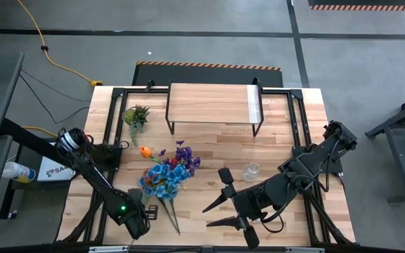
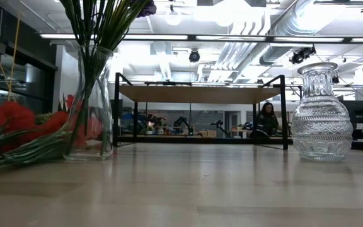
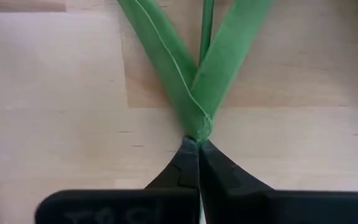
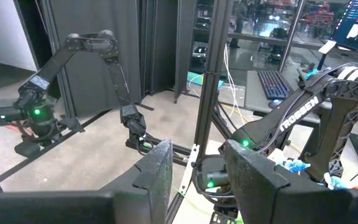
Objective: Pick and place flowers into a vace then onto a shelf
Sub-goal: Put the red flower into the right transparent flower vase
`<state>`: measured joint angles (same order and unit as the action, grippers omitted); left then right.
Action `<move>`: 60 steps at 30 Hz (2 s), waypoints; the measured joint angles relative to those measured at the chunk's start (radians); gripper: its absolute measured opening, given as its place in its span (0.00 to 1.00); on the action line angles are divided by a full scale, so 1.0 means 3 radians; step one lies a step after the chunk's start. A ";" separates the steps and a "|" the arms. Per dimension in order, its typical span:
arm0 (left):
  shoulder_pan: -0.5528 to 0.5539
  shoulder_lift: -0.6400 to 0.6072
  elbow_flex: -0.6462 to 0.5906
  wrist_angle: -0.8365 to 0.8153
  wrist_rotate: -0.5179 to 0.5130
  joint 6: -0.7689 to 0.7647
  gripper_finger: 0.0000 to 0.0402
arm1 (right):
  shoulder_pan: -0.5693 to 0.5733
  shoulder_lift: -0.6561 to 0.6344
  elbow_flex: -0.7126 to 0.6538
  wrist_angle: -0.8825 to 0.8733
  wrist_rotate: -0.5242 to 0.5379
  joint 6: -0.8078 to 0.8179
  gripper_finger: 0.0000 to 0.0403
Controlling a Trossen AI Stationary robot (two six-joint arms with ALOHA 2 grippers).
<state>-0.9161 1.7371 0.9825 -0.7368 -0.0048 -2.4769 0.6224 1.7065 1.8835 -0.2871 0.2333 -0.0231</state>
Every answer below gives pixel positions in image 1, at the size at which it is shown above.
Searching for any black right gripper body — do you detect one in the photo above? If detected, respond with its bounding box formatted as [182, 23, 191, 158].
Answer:
[218, 167, 272, 249]

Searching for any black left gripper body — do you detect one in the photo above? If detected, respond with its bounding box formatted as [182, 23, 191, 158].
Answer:
[127, 203, 151, 240]

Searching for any blue artificial flower bunch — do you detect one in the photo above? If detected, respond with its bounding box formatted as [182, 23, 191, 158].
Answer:
[138, 163, 191, 235]

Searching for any cut crystal glass vase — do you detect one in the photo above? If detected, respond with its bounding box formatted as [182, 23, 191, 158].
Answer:
[241, 162, 261, 183]

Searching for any purple artificial flower bunch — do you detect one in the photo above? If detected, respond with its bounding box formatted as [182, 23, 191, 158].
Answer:
[158, 140, 202, 176]

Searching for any silver light strip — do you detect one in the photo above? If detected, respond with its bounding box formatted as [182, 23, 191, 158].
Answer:
[285, 247, 326, 253]
[89, 245, 130, 253]

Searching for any green artificial succulent plant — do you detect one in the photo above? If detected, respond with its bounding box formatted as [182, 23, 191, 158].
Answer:
[122, 104, 151, 147]

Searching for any white printed box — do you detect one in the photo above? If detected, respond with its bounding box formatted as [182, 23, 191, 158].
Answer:
[36, 156, 75, 183]

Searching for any white spray bottle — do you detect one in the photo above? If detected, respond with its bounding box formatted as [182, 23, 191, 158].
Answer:
[1, 161, 37, 184]

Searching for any black hazard-striped floor mat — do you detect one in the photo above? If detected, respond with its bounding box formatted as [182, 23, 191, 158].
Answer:
[307, 0, 405, 11]
[131, 60, 283, 89]

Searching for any dark metal table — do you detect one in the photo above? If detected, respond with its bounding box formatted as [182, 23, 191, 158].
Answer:
[364, 88, 405, 205]

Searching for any grey desk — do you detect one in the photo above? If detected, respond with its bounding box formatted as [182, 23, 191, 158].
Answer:
[0, 51, 25, 219]

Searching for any wooden shelf with black frame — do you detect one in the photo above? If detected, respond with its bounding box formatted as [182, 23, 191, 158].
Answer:
[165, 77, 265, 138]

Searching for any black aluminium rig frame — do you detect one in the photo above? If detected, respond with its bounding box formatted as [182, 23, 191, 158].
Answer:
[54, 77, 356, 253]

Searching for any black cable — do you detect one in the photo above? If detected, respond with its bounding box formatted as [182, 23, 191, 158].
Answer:
[19, 69, 91, 103]
[18, 74, 90, 125]

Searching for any yellow cable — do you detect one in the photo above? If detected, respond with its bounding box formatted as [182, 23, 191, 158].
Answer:
[16, 0, 103, 88]
[21, 125, 58, 138]

